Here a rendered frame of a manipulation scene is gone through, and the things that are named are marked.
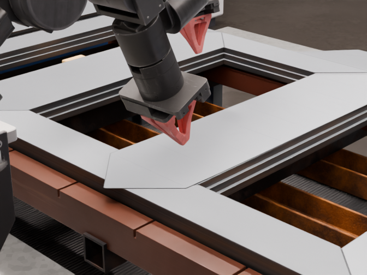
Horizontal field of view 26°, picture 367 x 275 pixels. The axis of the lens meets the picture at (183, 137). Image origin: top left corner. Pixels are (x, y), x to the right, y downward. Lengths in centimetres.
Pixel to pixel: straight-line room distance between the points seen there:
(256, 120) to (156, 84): 54
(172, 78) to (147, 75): 3
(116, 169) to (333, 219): 43
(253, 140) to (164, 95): 45
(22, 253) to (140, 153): 27
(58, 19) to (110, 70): 96
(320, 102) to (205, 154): 33
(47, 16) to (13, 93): 87
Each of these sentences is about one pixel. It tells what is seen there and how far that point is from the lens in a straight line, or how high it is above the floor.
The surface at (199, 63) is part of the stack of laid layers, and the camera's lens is 183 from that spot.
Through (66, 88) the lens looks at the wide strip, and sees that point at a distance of 164.
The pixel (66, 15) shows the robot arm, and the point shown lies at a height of 121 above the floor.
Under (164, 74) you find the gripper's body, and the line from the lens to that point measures 95.
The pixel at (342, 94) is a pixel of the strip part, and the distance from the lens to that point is 163.
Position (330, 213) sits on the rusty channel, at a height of 70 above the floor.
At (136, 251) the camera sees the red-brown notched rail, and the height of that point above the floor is 79.
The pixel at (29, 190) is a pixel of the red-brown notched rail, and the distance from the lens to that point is 136.
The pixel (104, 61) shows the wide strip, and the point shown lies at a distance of 180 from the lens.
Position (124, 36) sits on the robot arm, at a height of 116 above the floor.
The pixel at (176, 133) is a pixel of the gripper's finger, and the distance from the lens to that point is 102.
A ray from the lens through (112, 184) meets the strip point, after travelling 124.
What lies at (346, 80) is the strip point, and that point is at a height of 85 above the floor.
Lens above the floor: 141
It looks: 24 degrees down
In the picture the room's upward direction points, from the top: straight up
